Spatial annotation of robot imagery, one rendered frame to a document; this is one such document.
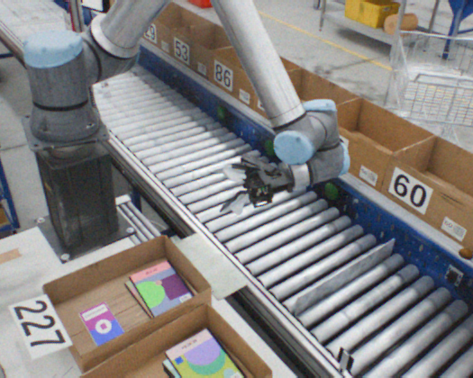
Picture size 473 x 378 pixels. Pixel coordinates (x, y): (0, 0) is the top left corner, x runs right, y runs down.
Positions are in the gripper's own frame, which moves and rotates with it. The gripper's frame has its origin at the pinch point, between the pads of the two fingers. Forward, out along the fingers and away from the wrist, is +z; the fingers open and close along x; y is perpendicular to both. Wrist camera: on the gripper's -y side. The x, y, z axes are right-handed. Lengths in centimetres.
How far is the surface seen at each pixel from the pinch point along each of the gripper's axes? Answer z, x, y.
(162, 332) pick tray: 22.9, 26.2, 18.6
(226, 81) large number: -28, 36, -113
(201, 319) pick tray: 12.9, 33.0, 14.5
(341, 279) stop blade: -33, 45, 10
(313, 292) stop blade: -21.7, 40.4, 14.0
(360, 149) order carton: -60, 29, -30
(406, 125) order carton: -87, 33, -41
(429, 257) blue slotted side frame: -66, 50, 10
